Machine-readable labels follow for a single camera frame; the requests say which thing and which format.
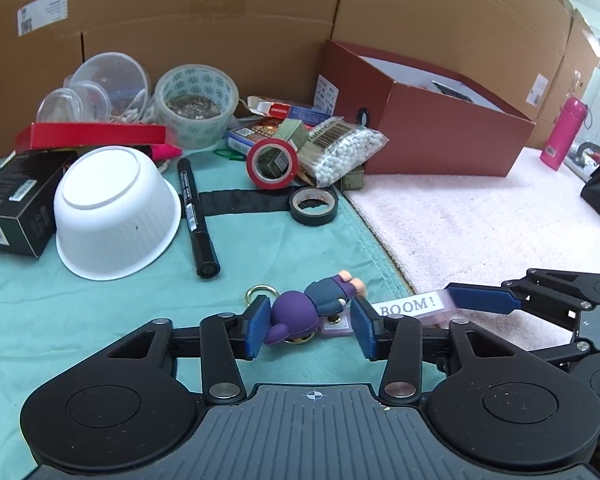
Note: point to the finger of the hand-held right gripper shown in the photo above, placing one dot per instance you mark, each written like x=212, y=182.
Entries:
x=480, y=297
x=565, y=352

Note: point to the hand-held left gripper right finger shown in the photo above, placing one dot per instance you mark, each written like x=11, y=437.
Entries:
x=362, y=330

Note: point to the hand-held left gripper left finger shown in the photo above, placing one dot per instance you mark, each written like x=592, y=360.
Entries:
x=260, y=327

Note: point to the black tape roll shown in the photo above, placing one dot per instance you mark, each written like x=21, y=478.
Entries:
x=295, y=210

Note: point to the black marker pen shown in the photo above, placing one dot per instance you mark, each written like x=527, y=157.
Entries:
x=195, y=220

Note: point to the red tape roll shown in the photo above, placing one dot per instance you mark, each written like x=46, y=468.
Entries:
x=252, y=172

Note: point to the dark red cardboard box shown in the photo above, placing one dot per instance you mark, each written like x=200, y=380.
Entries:
x=430, y=130

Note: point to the bag of cotton swabs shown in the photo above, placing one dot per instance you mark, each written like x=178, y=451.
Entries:
x=337, y=147

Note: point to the pale pink towel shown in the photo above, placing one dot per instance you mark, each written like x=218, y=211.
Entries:
x=480, y=230

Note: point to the green small box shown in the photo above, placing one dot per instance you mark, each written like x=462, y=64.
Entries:
x=292, y=132
x=352, y=177

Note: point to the teal cloth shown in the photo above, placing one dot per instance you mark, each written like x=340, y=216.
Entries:
x=105, y=310

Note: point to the white plastic bowl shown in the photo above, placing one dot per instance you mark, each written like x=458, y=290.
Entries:
x=115, y=215

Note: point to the pink water bottle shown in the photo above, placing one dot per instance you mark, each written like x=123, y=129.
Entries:
x=562, y=132

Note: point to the blue card box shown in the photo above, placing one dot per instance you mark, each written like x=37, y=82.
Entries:
x=247, y=135

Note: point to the green patterned tape roll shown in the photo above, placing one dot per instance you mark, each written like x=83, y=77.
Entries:
x=200, y=130

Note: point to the open red blue carton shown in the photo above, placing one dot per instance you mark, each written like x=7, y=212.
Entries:
x=300, y=110

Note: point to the red box lid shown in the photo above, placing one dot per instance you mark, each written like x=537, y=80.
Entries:
x=80, y=135

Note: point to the large plain cardboard box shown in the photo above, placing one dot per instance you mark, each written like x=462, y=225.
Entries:
x=455, y=25

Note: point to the black rectangular box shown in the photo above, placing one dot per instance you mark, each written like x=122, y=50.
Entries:
x=15, y=200

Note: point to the small clear plastic cup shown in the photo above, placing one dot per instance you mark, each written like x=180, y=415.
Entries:
x=97, y=100
x=55, y=105

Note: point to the clear plastic cups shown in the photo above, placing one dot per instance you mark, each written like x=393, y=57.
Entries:
x=112, y=72

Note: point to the large labelled cardboard box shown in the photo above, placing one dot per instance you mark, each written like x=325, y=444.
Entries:
x=180, y=10

